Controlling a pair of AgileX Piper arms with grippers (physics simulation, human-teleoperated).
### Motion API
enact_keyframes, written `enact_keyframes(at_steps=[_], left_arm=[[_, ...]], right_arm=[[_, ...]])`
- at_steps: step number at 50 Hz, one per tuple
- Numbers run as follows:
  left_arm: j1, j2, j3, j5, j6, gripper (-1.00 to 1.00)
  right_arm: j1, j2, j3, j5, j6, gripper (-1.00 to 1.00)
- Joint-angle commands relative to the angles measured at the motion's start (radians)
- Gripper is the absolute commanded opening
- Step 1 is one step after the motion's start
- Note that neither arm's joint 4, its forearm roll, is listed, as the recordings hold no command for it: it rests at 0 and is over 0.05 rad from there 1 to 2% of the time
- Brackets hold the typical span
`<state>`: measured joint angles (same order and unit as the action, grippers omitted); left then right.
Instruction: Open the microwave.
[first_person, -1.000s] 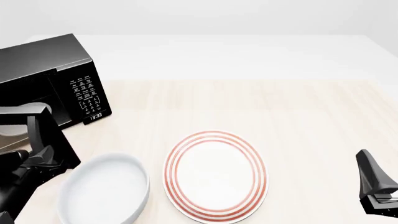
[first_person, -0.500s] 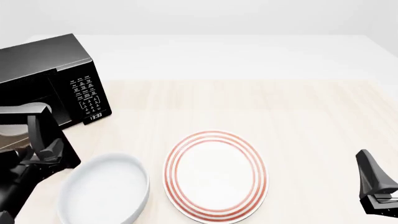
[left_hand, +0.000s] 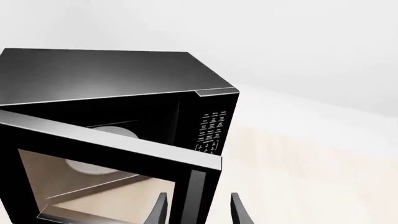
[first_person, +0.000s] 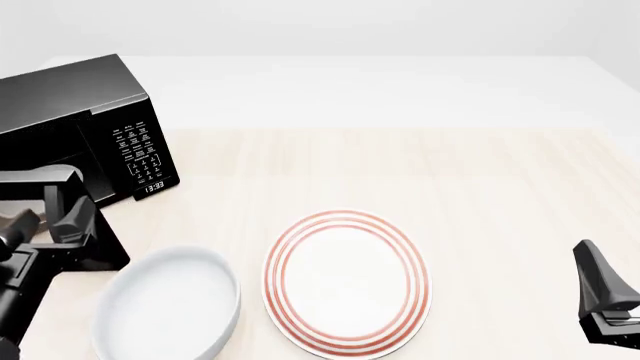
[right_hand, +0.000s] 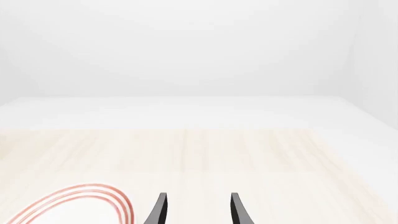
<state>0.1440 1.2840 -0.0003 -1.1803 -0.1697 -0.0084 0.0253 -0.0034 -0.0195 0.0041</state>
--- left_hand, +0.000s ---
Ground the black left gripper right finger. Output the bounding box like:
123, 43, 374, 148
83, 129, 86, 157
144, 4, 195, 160
230, 192, 255, 224

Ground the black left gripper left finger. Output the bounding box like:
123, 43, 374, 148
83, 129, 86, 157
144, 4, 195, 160
147, 192, 169, 224

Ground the black microwave door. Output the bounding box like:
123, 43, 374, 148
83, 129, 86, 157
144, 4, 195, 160
0, 109, 223, 224

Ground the black microwave oven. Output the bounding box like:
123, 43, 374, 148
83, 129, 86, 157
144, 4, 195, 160
0, 47, 241, 157

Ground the white round turntable plate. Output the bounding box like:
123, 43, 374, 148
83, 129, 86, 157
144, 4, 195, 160
63, 125, 139, 175

